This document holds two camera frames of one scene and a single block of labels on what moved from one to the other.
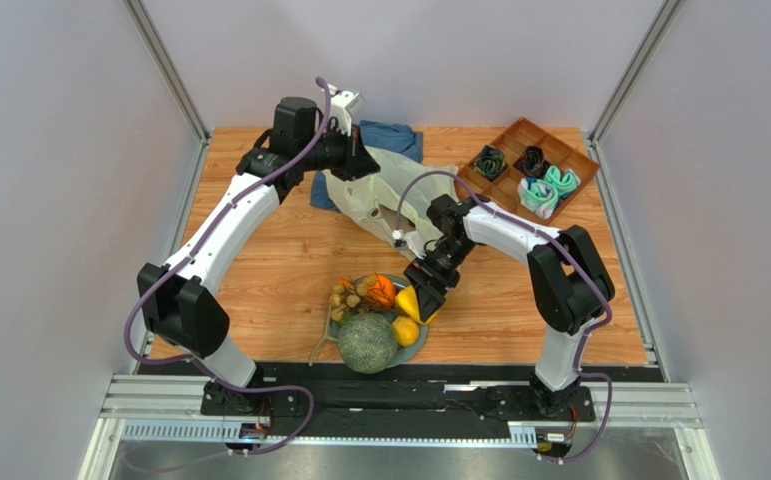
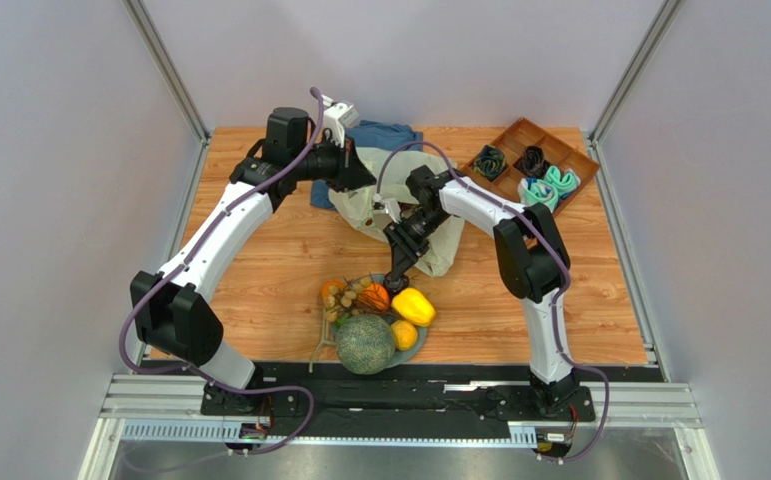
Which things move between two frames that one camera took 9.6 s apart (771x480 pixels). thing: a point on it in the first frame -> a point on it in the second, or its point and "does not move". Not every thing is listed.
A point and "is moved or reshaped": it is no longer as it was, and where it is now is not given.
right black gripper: [434, 275] -> [405, 243]
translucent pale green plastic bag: [392, 202] is moved or reshaped
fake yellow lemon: [406, 330] does not move
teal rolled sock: [565, 184] does not move
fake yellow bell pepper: [406, 301] does not move
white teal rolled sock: [538, 196] does not move
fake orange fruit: [383, 291] is moved or reshaped
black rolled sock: [532, 163] does not move
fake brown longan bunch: [351, 296] is moved or reshaped
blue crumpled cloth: [394, 136] does not move
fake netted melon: [367, 343] does not move
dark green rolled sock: [491, 162] does not move
